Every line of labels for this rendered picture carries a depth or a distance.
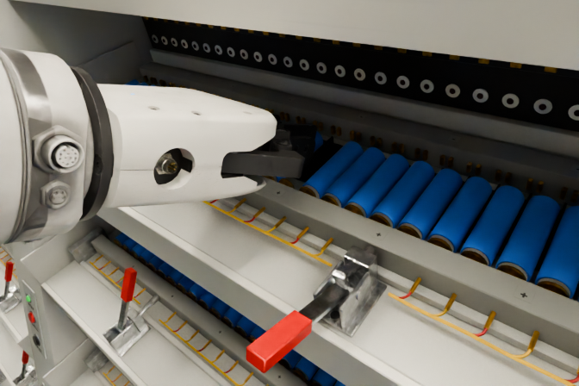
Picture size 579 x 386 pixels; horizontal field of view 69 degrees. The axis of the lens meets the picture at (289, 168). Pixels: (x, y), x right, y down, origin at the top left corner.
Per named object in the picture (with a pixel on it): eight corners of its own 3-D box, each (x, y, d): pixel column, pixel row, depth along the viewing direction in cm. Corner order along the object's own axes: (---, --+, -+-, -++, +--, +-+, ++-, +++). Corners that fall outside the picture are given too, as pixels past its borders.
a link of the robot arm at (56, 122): (36, 62, 14) (120, 71, 17) (-39, 36, 19) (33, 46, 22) (28, 283, 16) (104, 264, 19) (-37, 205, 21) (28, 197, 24)
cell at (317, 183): (344, 152, 36) (299, 196, 33) (346, 137, 35) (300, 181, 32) (362, 162, 36) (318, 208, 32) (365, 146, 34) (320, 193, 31)
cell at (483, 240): (522, 210, 28) (488, 277, 25) (494, 202, 29) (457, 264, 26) (526, 189, 27) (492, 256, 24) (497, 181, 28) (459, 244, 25)
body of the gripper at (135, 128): (102, 83, 16) (292, 99, 24) (7, 50, 22) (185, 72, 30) (90, 264, 17) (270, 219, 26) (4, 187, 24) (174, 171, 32)
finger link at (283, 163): (300, 170, 22) (308, 150, 27) (155, 140, 22) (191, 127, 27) (295, 191, 22) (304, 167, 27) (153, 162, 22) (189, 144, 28)
